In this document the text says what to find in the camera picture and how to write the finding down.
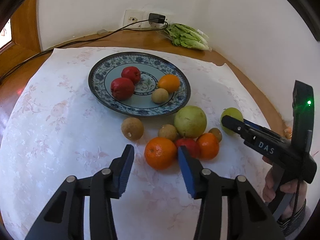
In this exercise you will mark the brown longan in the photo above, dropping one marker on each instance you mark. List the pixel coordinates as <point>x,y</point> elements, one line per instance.
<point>160,95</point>
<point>216,133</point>
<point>132,128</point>
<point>167,132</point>

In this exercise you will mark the oval orange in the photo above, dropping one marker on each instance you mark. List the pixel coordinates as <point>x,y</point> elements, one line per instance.
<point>170,82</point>

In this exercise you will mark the bagged romaine lettuce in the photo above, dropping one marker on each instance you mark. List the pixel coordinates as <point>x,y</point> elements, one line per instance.
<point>187,36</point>

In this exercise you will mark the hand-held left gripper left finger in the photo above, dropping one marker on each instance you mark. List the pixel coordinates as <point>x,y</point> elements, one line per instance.
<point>125,170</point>

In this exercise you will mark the wooden window frame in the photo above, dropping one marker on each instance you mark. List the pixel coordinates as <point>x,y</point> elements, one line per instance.
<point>25,30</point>

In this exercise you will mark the blue patterned porcelain plate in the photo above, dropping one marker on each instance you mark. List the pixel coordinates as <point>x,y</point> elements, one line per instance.
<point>142,103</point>

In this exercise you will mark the white wall socket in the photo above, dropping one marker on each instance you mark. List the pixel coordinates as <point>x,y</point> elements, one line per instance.
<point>160,25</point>
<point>132,17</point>

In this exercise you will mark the smooth green apple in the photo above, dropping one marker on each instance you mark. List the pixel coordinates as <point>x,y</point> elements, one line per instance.
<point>233,115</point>

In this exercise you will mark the yellow-green pear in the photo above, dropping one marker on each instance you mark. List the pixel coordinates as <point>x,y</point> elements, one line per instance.
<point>190,121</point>

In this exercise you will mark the white floral tablecloth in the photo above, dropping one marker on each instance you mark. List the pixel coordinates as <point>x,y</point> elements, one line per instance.
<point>62,130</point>

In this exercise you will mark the person's right hand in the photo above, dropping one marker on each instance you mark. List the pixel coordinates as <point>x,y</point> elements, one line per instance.
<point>268,187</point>

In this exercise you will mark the window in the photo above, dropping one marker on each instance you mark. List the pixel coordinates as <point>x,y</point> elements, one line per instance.
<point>6,33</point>

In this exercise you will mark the black wall charger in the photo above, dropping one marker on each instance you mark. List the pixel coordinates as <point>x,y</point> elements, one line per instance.
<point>156,18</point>

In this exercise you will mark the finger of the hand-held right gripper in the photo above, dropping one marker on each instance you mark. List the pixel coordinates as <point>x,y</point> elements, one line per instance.
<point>265,130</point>
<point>235,125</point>

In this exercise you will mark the round orange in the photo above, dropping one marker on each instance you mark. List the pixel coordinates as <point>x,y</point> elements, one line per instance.
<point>207,146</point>
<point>160,153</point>

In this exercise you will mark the dark wrist bangles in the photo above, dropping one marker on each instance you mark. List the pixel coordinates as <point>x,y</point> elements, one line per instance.
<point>292,223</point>

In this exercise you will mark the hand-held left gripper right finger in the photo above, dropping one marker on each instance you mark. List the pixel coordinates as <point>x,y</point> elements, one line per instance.
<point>186,170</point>

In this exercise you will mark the small red apple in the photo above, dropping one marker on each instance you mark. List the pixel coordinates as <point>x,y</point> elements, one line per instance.
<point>193,146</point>
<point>130,74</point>
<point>122,88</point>

